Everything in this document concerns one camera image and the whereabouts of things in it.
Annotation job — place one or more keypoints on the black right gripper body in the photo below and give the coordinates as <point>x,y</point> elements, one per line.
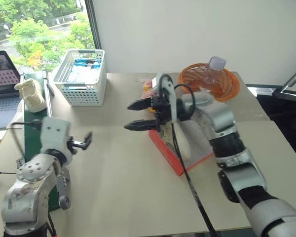
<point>160,103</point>

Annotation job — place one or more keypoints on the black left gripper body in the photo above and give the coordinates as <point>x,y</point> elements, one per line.
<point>71,146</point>

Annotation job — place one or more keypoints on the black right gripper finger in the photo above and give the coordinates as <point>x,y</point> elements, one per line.
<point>139,105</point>
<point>140,124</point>

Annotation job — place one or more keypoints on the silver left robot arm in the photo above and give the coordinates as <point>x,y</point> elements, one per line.
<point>27,192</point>

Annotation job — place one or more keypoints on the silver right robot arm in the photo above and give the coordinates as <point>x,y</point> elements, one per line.
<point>222,116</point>

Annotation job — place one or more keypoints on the red cardboard shoebox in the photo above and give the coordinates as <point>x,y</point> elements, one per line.
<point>167,158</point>

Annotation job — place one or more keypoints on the yellow snack packet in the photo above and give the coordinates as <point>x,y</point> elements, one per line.
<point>146,90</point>

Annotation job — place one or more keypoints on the green conveyor belt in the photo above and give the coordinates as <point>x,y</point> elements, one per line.
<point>32,138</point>

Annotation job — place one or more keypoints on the white perforated plastic basket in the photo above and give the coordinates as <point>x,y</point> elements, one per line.
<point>88,96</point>

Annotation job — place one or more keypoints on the white shoe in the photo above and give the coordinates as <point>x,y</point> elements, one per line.
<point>183,145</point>
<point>34,98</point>

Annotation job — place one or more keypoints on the clear bottle purple cap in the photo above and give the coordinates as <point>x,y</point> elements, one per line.
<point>213,71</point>

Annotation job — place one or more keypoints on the blue white packets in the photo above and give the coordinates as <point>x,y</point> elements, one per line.
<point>82,71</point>

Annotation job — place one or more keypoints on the grey laptop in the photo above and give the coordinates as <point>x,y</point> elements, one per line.
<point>2,103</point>

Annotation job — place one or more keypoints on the black stand with silver bar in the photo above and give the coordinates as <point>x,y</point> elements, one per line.
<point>293,92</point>

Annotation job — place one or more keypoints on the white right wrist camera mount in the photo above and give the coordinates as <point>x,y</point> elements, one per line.
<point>172,98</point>

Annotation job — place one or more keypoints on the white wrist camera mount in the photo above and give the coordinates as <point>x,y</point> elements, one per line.
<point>54,133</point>
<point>172,98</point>

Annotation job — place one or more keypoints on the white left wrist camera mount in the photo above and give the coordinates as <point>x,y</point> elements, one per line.
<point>54,133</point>

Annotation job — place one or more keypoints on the grey metal bracket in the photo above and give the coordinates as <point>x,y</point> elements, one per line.
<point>62,190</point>

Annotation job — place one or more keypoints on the black window frame post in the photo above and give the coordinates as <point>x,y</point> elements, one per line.
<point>93,24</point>

